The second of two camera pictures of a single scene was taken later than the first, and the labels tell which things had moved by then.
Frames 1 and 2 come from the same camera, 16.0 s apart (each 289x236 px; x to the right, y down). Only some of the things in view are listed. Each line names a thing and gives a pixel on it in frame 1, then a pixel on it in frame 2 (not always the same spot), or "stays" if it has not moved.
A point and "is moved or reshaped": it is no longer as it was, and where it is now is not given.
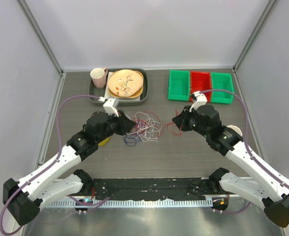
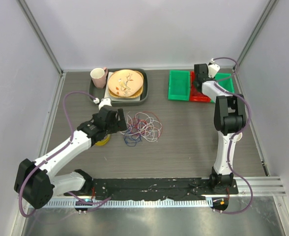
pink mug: (99, 76) stays
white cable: (148, 130) stays
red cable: (177, 113) is moved or reshaped
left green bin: (179, 85) stays
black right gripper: (181, 120) -> (208, 77)
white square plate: (108, 95) stays
